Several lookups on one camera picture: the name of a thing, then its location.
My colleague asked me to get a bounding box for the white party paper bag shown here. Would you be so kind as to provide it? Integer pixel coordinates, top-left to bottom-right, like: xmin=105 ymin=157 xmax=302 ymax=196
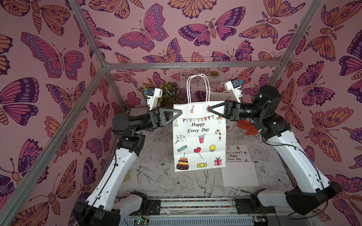
xmin=222 ymin=140 xmax=259 ymax=187

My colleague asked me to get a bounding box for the aluminium frame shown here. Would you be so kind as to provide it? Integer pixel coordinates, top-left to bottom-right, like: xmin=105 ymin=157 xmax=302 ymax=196
xmin=0 ymin=0 xmax=326 ymax=226

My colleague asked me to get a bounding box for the white wire wall basket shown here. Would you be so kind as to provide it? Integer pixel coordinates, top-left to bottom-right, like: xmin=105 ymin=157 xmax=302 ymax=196
xmin=180 ymin=57 xmax=224 ymax=89

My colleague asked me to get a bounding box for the red glove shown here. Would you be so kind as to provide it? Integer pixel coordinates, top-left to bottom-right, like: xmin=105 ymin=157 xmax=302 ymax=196
xmin=237 ymin=120 xmax=259 ymax=136

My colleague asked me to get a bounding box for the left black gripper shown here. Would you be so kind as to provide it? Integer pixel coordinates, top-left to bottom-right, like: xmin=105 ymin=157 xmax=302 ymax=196
xmin=133 ymin=111 xmax=181 ymax=136

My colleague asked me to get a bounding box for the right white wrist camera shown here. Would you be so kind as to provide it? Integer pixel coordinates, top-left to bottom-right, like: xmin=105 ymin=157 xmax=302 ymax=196
xmin=224 ymin=78 xmax=244 ymax=103

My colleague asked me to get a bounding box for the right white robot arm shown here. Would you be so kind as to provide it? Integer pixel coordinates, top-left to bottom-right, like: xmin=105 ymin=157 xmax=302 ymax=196
xmin=208 ymin=85 xmax=342 ymax=219

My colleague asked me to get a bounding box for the potted green plant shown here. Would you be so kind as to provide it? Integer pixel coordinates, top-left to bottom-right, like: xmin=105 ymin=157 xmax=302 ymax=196
xmin=139 ymin=82 xmax=187 ymax=108

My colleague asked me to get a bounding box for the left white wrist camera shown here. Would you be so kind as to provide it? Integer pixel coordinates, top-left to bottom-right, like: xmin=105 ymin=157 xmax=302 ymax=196
xmin=144 ymin=87 xmax=163 ymax=111

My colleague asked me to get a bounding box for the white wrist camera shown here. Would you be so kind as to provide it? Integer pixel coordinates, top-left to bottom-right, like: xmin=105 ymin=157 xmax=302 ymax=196
xmin=224 ymin=78 xmax=244 ymax=103
xmin=144 ymin=87 xmax=163 ymax=111

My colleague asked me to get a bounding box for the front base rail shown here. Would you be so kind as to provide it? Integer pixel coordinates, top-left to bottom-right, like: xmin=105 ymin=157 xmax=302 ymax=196
xmin=76 ymin=196 xmax=320 ymax=226

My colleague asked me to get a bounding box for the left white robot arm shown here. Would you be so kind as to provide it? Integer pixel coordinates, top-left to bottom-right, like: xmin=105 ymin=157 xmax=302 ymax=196
xmin=73 ymin=108 xmax=183 ymax=226

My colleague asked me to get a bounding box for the small succulent in basket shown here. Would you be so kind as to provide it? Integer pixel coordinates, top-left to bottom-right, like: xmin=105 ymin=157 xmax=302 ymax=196
xmin=210 ymin=71 xmax=219 ymax=77

